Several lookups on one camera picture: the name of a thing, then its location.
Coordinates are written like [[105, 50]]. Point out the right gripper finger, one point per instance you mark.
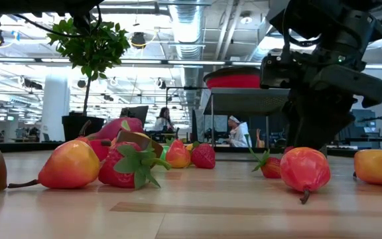
[[337, 126], [307, 127]]

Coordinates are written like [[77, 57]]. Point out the orange yellow toy pear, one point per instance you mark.
[[375, 166]]

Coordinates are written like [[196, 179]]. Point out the red collapsible bowl grey rim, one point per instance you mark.
[[234, 81]]

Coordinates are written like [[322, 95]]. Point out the pink toy dragon fruit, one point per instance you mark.
[[118, 127]]

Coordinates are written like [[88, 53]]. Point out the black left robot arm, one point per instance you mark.
[[18, 5]]

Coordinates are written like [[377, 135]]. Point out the red orange round toy fruit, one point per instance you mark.
[[99, 149]]

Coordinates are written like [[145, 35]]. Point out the dark computer monitor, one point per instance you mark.
[[366, 117]]

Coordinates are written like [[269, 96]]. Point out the green potted tree black pot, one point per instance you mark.
[[91, 49]]

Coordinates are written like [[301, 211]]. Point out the red orange toy pear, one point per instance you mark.
[[305, 169]]

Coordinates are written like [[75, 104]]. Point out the grey perforated metal shelf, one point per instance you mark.
[[244, 99]]

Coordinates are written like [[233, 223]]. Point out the white column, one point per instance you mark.
[[55, 106]]

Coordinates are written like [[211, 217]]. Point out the black computer monitor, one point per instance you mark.
[[136, 113]]

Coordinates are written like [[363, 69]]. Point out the orange red toy peach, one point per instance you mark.
[[177, 156]]

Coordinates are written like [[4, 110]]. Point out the yellow toy lemon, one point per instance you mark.
[[143, 134]]

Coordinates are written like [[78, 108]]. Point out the green toy pear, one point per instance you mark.
[[164, 152]]

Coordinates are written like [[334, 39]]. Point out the yellow red toy pear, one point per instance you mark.
[[70, 166]]

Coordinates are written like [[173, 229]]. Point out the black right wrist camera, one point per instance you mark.
[[277, 71]]

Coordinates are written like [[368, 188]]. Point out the silver ventilation duct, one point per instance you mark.
[[187, 26]]

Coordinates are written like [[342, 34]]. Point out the black aluminium table frame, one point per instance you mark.
[[28, 147]]

